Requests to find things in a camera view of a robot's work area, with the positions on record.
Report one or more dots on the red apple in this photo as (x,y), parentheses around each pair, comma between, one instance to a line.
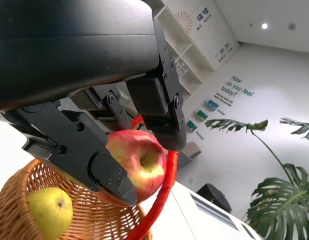
(144,150)

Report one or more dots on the white wall socket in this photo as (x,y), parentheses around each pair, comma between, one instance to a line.
(192,180)

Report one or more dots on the white cubby shelf unit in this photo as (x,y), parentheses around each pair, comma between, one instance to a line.
(192,55)

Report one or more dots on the monstera plant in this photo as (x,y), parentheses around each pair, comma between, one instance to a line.
(282,200)

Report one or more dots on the green pear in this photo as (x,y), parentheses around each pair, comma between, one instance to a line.
(49,212)

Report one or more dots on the black floor box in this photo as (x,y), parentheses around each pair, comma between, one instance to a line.
(214,197)

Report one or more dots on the green wall card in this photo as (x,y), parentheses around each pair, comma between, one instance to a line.
(200,114)
(210,104)
(191,125)

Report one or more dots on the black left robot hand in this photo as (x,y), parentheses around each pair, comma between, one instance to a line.
(69,50)

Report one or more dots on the round ceiling light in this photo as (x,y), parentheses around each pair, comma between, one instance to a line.
(264,26)

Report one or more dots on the grey slotted desk inlay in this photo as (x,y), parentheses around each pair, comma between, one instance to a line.
(214,212)

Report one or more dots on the white desk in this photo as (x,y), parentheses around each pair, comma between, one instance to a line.
(187,207)

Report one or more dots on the beige upholstered chair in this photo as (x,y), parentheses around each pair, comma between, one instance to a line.
(192,152)

